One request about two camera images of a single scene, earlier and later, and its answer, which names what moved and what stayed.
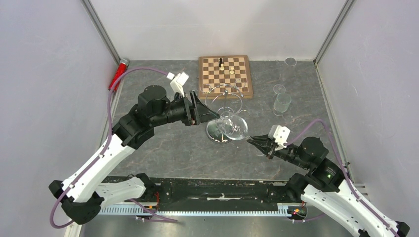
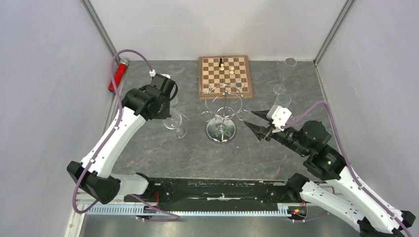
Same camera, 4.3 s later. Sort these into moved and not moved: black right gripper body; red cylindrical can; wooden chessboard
Moved: black right gripper body
Not moved: red cylindrical can; wooden chessboard
